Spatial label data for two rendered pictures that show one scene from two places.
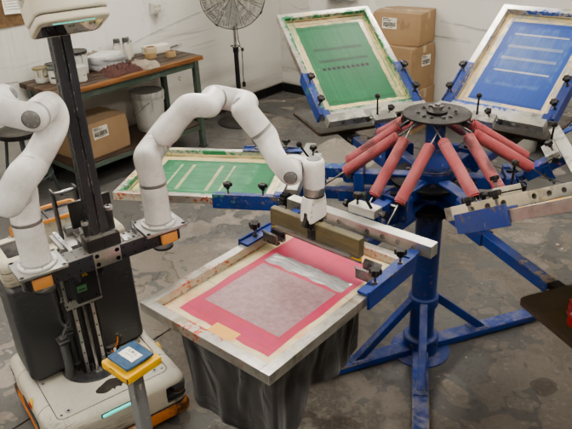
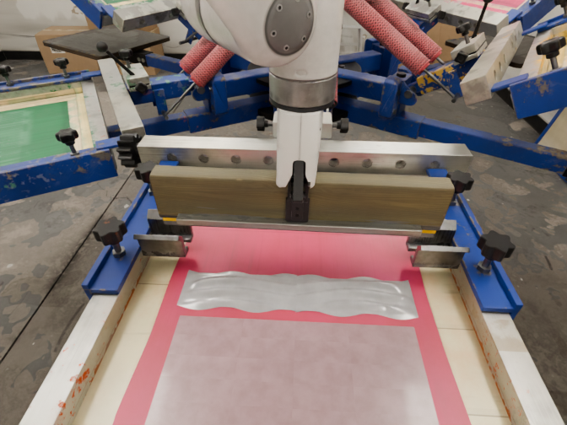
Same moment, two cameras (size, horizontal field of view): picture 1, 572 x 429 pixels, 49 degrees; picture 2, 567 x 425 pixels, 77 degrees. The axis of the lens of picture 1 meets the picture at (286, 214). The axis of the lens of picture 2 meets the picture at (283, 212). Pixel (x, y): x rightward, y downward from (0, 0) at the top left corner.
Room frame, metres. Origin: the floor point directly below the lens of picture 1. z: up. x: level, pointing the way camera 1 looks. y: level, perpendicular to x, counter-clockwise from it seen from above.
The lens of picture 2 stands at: (1.69, 0.17, 1.41)
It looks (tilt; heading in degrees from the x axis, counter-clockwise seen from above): 40 degrees down; 321
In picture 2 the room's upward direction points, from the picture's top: straight up
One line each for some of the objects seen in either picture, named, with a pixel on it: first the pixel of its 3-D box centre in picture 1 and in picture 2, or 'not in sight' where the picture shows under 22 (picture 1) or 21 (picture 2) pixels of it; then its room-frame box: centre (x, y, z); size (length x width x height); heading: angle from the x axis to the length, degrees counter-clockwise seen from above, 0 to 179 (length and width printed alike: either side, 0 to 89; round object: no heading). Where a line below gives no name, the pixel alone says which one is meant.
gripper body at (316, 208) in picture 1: (314, 205); (300, 132); (1.99, -0.10, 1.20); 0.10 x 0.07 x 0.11; 138
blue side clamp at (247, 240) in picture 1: (269, 233); (142, 231); (2.21, 0.07, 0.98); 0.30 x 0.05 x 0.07; 138
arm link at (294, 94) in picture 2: (315, 189); (302, 80); (2.00, -0.11, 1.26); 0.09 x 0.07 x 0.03; 138
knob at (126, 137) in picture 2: (288, 200); (137, 150); (2.42, -0.01, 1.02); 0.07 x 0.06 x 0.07; 138
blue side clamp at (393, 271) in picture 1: (387, 279); (460, 244); (1.84, -0.34, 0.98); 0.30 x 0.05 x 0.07; 138
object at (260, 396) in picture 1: (228, 381); not in sight; (1.63, 0.22, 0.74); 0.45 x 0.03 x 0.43; 48
